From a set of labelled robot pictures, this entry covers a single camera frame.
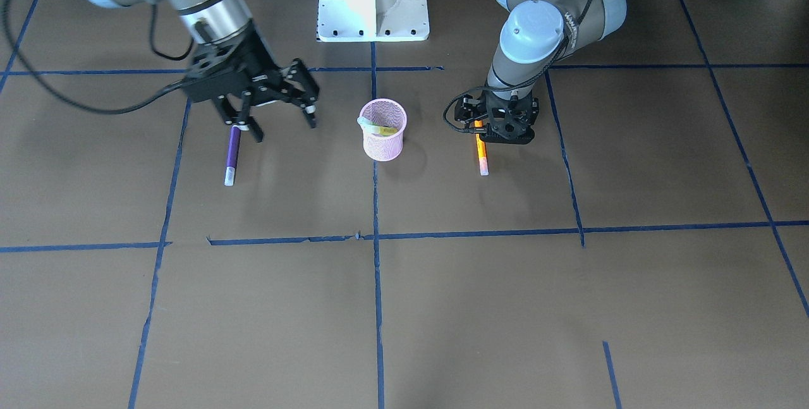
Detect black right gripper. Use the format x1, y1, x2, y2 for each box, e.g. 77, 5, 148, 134
182, 22, 320, 143

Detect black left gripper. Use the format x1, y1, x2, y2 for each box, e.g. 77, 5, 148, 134
454, 89, 540, 145

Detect orange highlighter pen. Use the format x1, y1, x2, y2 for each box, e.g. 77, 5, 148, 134
475, 133, 489, 176

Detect purple highlighter pen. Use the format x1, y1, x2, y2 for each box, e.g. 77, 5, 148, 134
223, 126, 242, 186

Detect yellow highlighter pen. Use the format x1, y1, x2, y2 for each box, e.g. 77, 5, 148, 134
356, 117, 399, 137

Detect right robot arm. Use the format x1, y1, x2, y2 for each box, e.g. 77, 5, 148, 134
89, 0, 320, 142

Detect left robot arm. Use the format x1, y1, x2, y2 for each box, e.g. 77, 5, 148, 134
442, 0, 627, 145

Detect pink mesh pen holder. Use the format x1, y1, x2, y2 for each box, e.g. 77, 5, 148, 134
356, 99, 408, 162

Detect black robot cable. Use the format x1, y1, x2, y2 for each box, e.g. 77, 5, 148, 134
3, 0, 197, 115

